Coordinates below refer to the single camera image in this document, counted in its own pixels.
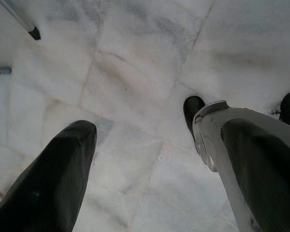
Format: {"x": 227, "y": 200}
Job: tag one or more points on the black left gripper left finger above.
{"x": 46, "y": 183}

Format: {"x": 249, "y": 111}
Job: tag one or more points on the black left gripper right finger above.
{"x": 268, "y": 181}

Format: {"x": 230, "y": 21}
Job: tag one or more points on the silver metal clothes rack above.
{"x": 34, "y": 33}

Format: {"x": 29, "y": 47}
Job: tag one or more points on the black robot left foot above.
{"x": 192, "y": 111}

